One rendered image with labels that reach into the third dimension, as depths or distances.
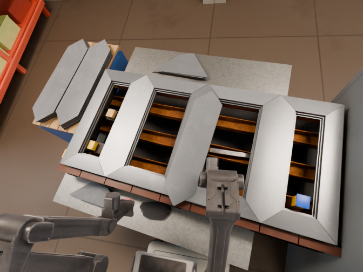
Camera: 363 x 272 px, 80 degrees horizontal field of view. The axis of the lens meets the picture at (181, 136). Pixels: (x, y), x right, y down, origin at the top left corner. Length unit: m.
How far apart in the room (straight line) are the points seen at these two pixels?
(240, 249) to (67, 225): 0.94
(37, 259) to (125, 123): 0.96
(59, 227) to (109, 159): 0.77
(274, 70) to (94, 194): 1.46
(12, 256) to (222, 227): 0.44
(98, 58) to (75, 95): 0.35
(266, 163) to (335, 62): 1.83
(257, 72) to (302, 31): 1.51
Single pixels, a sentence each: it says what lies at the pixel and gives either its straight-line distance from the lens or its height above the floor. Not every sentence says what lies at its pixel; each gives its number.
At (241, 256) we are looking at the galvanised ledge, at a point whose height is 0.68.
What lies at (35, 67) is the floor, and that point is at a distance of 3.71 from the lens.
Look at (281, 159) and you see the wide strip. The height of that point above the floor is 0.86.
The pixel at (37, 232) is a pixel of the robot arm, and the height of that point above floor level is 1.59.
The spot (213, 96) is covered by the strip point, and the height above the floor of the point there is 0.86.
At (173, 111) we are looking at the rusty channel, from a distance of 1.58.
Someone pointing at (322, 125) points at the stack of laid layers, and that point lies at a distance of 1.43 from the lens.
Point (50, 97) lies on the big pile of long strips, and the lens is 1.88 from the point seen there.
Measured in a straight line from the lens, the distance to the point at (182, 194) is 1.21.
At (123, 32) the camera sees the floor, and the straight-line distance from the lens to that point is 3.36.
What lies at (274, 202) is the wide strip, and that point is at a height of 0.86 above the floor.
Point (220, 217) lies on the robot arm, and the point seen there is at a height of 1.52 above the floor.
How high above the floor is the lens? 2.04
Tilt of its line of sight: 66 degrees down
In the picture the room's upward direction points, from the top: 24 degrees counter-clockwise
